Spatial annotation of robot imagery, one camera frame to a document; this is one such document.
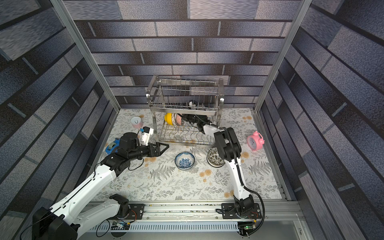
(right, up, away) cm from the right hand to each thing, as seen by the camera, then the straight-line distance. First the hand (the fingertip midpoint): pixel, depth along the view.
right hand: (176, 112), depth 98 cm
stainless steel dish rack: (+8, -2, -27) cm, 28 cm away
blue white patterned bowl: (+6, -30, -10) cm, 33 cm away
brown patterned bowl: (-1, -5, 0) cm, 5 cm away
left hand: (-3, -19, -24) cm, 31 cm away
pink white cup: (-29, -7, +5) cm, 30 cm away
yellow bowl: (-6, -4, +2) cm, 7 cm away
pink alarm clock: (+50, -19, -9) cm, 54 cm away
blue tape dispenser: (-40, -22, -6) cm, 46 cm away
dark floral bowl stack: (+24, -29, -11) cm, 39 cm away
